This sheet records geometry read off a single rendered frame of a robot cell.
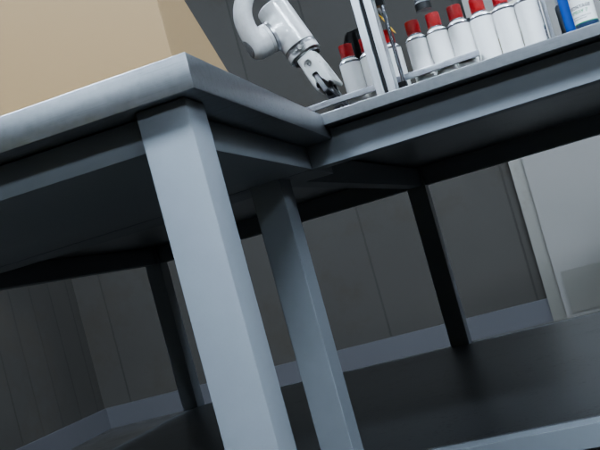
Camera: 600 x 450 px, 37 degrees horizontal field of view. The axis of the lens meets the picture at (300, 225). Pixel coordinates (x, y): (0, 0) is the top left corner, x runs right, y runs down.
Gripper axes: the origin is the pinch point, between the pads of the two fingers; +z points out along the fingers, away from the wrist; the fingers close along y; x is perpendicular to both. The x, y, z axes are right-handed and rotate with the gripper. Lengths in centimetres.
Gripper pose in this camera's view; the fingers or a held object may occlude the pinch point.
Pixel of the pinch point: (342, 106)
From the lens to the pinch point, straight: 222.8
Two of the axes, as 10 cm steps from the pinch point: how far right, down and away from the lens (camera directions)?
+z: 5.6, 8.1, -1.6
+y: 3.2, -0.3, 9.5
